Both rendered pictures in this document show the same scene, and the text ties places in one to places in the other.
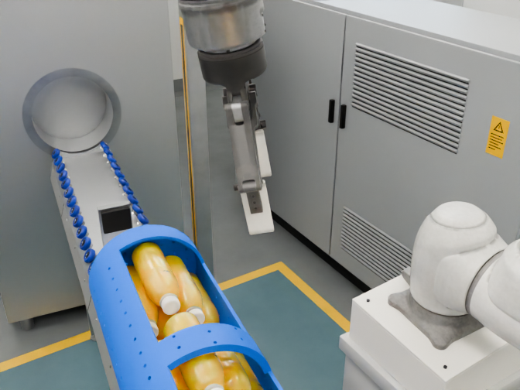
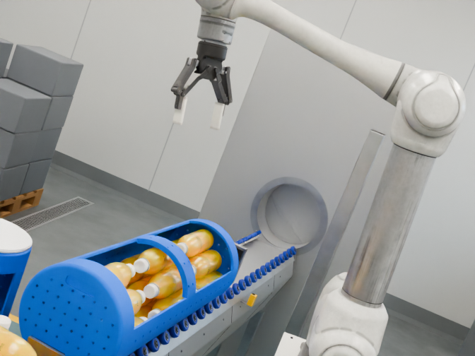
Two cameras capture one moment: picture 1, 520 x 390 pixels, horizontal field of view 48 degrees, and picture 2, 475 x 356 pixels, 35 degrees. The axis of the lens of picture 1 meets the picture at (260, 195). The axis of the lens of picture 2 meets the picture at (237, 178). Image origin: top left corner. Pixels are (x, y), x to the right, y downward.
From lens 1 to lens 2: 1.47 m
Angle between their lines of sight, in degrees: 41
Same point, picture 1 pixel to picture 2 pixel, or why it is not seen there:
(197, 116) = (335, 228)
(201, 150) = (324, 257)
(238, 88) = (201, 57)
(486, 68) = not seen: outside the picture
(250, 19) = (215, 30)
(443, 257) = (324, 294)
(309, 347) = not seen: outside the picture
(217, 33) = (201, 30)
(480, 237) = not seen: hidden behind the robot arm
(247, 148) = (184, 75)
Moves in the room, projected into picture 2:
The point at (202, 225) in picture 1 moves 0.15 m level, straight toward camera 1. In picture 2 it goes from (295, 321) to (276, 324)
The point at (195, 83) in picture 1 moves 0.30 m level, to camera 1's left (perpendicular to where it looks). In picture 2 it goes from (346, 202) to (291, 172)
